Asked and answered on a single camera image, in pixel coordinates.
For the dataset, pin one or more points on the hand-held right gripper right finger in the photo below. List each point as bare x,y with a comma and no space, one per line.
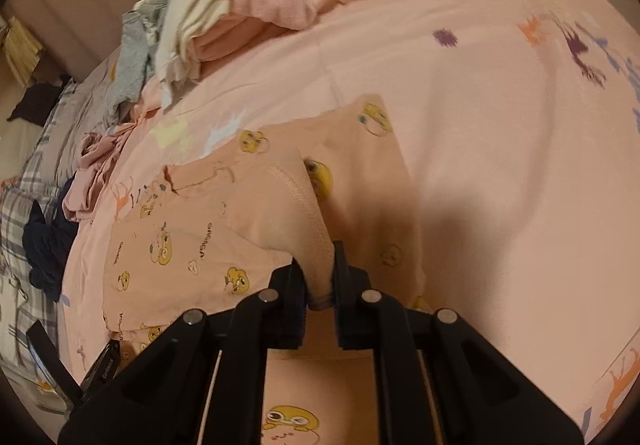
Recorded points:
350,307

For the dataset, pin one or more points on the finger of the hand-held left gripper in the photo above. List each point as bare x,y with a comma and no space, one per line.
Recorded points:
102,365

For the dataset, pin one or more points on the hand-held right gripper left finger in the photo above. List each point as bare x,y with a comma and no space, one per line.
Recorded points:
287,307

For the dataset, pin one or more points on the pink cartoon-print garment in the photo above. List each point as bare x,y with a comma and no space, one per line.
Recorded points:
240,235

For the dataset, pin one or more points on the navy blue cloth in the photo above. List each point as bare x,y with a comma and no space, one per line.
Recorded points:
47,245

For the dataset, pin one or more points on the grey plaid bedding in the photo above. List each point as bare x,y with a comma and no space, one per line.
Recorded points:
20,185

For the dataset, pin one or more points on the small crumpled pink garment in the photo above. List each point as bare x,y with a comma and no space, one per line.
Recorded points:
95,175

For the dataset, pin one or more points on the pink printed blanket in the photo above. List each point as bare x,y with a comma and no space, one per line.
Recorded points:
475,150

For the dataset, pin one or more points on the dark cloth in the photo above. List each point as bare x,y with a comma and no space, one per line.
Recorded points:
40,102

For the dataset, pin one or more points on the grey garment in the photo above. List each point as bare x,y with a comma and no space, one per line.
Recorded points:
132,55

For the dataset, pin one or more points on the yellow striped cloth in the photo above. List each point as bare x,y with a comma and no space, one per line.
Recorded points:
25,50

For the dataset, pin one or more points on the cream white garment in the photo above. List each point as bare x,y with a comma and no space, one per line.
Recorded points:
200,0

